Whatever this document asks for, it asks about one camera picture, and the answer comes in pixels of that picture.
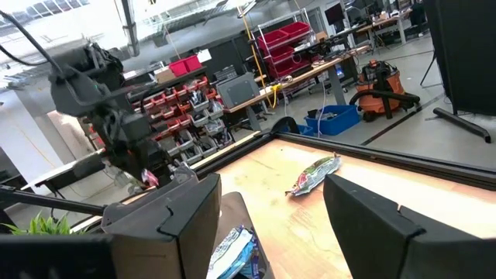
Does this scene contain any grey metal box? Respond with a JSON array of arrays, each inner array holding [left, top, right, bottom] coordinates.
[[215, 72, 261, 110]]

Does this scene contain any parts bin rack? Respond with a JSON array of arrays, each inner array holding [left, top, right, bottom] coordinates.
[[127, 75, 233, 166]]

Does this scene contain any blue storage bin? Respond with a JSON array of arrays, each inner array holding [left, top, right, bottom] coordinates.
[[304, 104, 361, 136], [278, 123, 315, 136]]

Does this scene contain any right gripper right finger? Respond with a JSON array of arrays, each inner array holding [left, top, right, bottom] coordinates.
[[324, 173, 496, 279]]

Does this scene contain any grey translucent plastic bin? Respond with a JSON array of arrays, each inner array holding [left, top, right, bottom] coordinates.
[[211, 191, 274, 279]]

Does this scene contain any black metal table frame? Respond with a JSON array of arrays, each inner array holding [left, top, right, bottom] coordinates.
[[0, 115, 496, 218]]

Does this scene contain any white folding table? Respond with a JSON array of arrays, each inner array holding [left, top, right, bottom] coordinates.
[[21, 149, 105, 193]]

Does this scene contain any wire shelf with red bins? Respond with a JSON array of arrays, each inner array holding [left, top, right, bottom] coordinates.
[[251, 9, 322, 81]]

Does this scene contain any yellow cable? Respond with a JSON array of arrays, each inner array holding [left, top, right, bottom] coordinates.
[[238, 5, 281, 110]]

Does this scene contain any orange shop vacuum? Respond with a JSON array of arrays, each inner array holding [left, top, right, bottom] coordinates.
[[348, 58, 422, 120]]

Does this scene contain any silver granola bar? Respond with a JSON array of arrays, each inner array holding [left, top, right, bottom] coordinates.
[[206, 226, 255, 279]]

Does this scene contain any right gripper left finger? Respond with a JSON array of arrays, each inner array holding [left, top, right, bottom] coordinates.
[[0, 173, 222, 279]]

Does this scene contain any green red granola bar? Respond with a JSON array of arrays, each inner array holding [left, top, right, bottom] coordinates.
[[284, 152, 343, 198]]

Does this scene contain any white cable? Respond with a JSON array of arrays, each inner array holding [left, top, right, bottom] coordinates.
[[316, 75, 329, 136]]

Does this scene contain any black partition panel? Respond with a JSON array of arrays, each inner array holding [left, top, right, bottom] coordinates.
[[422, 0, 496, 144]]

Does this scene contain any wooden workbench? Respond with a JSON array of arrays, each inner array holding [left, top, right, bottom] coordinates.
[[224, 45, 371, 131]]

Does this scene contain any black monitor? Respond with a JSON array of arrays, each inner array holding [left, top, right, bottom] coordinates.
[[324, 2, 346, 26]]

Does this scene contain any red storage bin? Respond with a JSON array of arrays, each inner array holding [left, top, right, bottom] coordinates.
[[168, 54, 203, 78]]

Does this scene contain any green plant in white pot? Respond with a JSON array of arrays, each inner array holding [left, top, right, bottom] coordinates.
[[2, 211, 88, 236]]

